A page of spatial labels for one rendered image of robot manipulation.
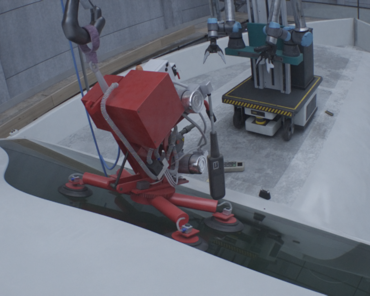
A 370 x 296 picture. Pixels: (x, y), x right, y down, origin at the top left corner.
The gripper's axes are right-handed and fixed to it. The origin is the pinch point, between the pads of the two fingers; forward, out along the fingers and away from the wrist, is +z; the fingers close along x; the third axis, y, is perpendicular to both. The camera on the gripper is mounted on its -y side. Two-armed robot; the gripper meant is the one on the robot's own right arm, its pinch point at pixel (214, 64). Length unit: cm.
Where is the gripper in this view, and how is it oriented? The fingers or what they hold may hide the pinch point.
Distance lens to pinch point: 247.4
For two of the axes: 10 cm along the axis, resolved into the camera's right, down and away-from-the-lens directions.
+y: 1.4, -0.9, 9.9
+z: 0.2, 10.0, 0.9
